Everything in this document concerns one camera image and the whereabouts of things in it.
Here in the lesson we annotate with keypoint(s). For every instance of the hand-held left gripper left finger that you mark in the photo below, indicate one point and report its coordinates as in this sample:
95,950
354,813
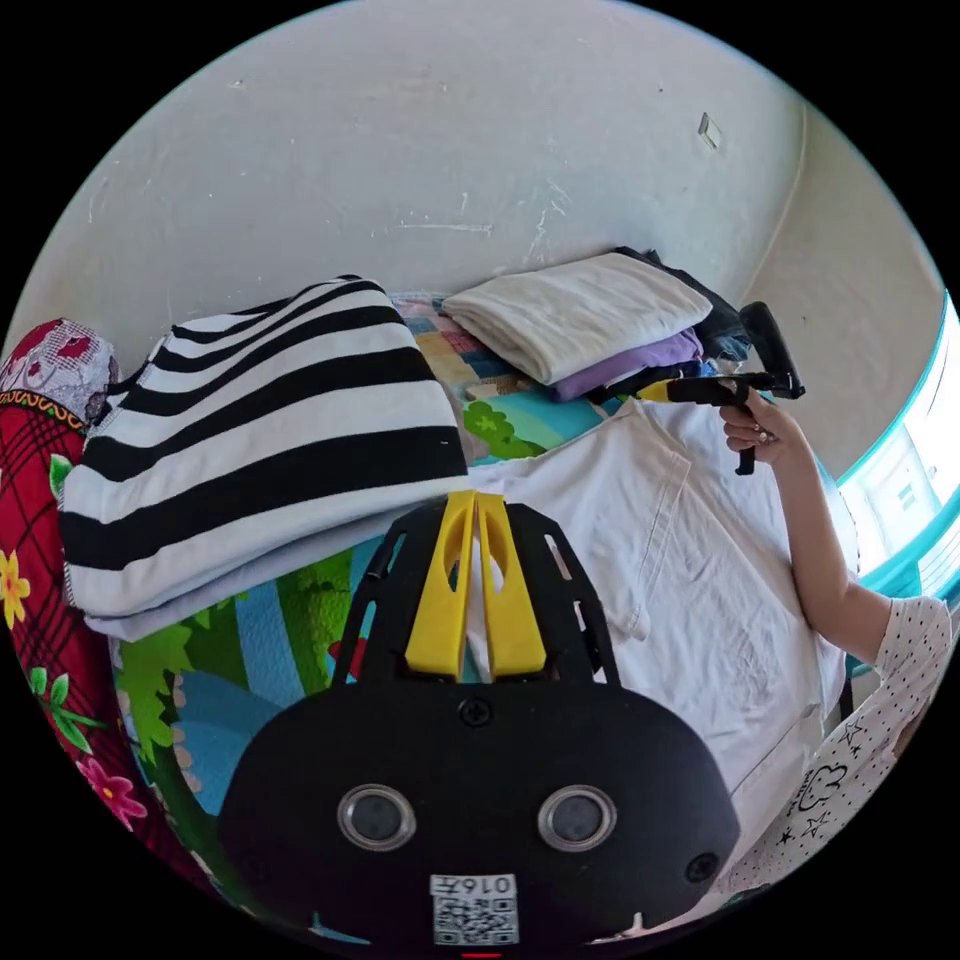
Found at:
439,600

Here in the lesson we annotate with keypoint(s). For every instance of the white t-shirt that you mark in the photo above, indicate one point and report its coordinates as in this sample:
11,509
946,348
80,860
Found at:
712,600

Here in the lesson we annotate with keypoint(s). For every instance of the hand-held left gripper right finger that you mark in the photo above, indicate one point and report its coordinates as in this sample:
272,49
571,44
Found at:
510,615

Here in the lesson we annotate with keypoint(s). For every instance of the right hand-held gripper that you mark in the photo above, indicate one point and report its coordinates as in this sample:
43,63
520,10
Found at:
705,388

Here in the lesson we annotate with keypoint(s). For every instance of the red floral blanket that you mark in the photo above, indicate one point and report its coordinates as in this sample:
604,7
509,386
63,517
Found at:
45,525

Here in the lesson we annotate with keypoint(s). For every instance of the bed with colourful printed sheet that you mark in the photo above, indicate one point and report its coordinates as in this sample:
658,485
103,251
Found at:
315,600

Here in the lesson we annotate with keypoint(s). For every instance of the window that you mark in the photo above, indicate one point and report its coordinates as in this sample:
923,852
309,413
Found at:
900,465

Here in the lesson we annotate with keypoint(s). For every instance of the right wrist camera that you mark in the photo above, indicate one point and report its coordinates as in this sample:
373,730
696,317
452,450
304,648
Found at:
776,349

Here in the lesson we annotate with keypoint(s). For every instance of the person's right forearm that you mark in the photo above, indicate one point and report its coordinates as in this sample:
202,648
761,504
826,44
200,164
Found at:
821,540

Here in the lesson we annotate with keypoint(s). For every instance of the person's right hand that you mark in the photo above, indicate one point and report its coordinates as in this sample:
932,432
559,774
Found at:
772,435

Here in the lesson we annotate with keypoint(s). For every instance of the striped pile of clothes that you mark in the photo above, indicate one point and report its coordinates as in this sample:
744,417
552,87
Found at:
285,420

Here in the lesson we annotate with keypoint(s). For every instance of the white wall plate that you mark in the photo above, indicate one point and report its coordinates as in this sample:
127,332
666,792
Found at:
709,132

